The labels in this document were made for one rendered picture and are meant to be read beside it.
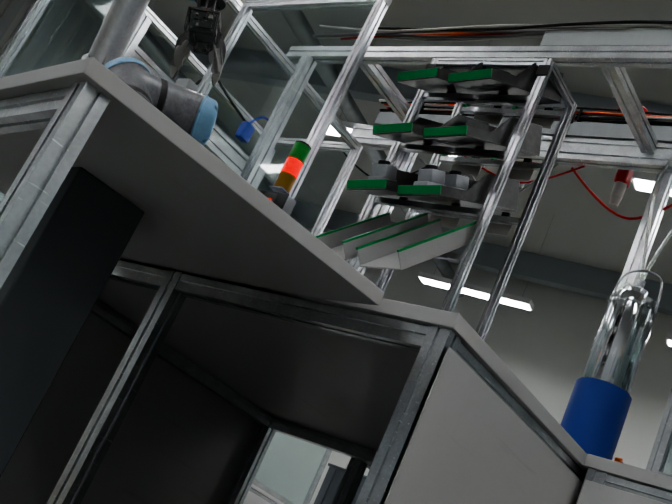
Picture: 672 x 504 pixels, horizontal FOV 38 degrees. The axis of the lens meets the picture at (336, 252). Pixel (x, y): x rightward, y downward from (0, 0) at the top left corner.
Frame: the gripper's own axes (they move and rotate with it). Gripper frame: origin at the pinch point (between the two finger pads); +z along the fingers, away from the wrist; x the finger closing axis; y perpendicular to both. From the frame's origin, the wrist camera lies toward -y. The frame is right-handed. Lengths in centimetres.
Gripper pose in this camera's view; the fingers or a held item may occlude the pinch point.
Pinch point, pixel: (193, 80)
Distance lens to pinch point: 218.8
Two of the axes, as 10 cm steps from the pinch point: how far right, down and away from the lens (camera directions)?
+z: -1.6, 9.4, -3.1
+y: 0.7, -3.0, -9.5
